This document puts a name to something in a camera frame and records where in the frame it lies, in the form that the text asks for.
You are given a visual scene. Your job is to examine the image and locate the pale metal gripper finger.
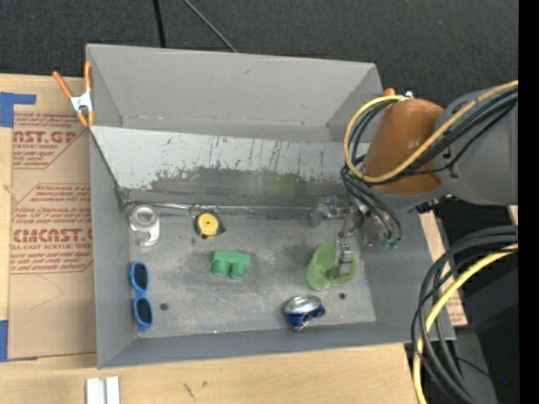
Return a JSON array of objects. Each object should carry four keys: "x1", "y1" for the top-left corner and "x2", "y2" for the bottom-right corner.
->
[
  {"x1": 310, "y1": 202, "x2": 352, "y2": 228},
  {"x1": 328, "y1": 239, "x2": 355, "y2": 279}
]

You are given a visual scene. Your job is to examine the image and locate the green plastic cup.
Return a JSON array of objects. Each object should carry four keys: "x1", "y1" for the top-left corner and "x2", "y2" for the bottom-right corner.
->
[{"x1": 305, "y1": 242, "x2": 360, "y2": 293}]

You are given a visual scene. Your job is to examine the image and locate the blue crushed can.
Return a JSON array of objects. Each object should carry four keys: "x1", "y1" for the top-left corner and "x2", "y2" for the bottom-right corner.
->
[{"x1": 281, "y1": 295, "x2": 327, "y2": 333}]

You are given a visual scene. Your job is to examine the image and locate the green toy block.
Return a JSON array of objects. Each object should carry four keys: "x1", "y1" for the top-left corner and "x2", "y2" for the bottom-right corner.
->
[{"x1": 210, "y1": 248, "x2": 253, "y2": 279}]

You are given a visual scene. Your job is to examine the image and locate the yellow tape measure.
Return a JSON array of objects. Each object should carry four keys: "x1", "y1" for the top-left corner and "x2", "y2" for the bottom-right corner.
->
[{"x1": 193, "y1": 211, "x2": 227, "y2": 241}]

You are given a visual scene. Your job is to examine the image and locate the grey metal bin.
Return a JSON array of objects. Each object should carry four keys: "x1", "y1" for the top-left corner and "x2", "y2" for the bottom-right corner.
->
[{"x1": 85, "y1": 43, "x2": 458, "y2": 370}]

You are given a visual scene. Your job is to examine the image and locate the clear glass jar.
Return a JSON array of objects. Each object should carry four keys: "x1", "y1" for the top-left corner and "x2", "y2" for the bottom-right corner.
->
[{"x1": 129, "y1": 204, "x2": 162, "y2": 248}]

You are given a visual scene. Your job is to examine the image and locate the blue sunglasses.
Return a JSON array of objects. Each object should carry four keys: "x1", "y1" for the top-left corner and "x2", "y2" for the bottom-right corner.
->
[{"x1": 127, "y1": 261, "x2": 155, "y2": 333}]

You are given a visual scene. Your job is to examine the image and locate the brown cardboard board red print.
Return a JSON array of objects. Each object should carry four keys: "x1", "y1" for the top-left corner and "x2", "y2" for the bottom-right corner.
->
[{"x1": 0, "y1": 72, "x2": 469, "y2": 362}]

